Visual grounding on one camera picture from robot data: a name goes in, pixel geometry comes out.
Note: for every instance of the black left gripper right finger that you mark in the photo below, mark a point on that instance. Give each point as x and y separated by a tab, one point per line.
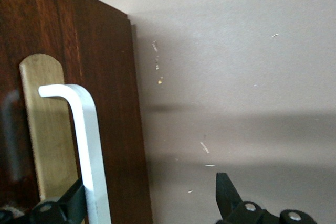
228	197

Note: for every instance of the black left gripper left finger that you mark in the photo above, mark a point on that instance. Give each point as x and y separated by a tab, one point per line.
68	205

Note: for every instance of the small white paper scrap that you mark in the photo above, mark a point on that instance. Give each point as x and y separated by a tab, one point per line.
155	46
205	147

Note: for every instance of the dark wooden cabinet box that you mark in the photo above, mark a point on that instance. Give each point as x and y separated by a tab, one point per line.
133	37

